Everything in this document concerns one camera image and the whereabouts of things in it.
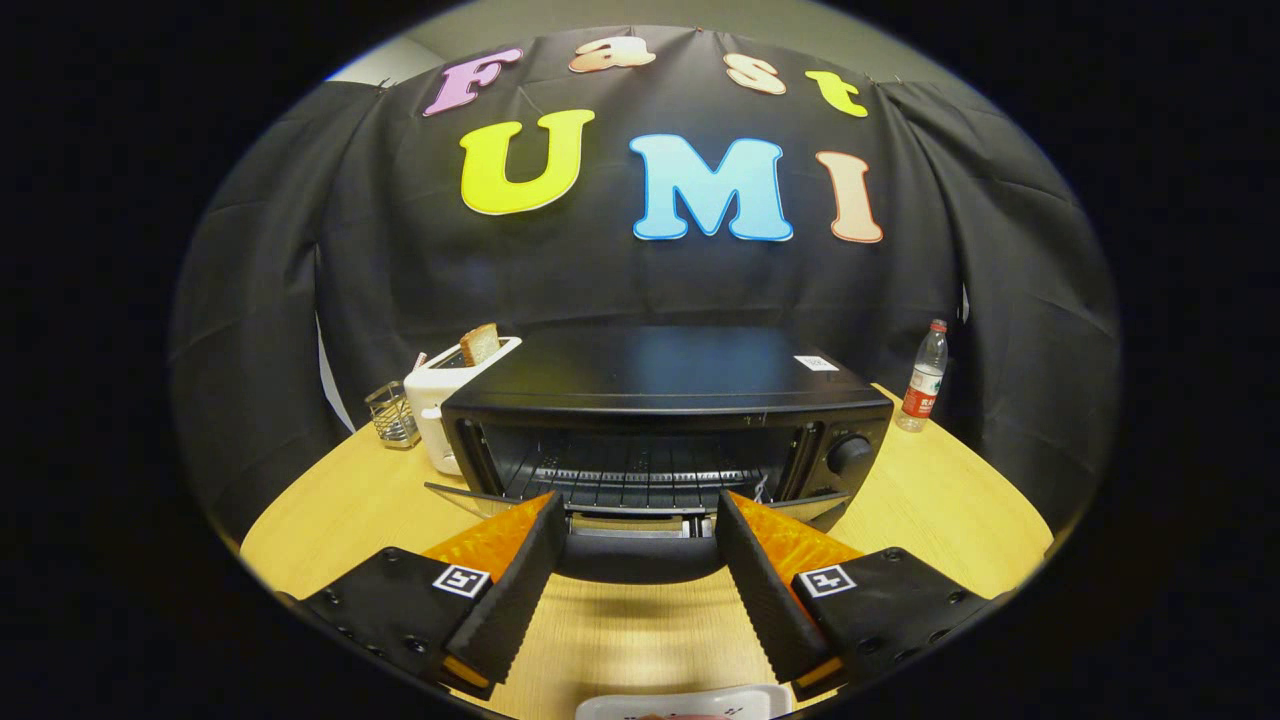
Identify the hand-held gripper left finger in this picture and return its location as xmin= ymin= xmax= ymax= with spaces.
xmin=275 ymin=490 xmax=568 ymax=701

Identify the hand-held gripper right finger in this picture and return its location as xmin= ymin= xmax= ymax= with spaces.
xmin=715 ymin=488 xmax=1011 ymax=701

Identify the white square plate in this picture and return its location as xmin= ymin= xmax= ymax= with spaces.
xmin=575 ymin=684 xmax=794 ymax=720

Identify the black toaster oven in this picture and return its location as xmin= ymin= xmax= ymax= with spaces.
xmin=424 ymin=325 xmax=896 ymax=586

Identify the white bread toaster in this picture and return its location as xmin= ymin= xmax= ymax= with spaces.
xmin=404 ymin=336 xmax=523 ymax=477

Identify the brown bread slice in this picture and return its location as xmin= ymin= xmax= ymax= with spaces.
xmin=459 ymin=323 xmax=502 ymax=367

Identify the clear water bottle red label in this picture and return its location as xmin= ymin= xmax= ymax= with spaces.
xmin=896 ymin=319 xmax=949 ymax=433

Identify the black backdrop cloth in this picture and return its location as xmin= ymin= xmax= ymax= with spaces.
xmin=168 ymin=25 xmax=1121 ymax=546

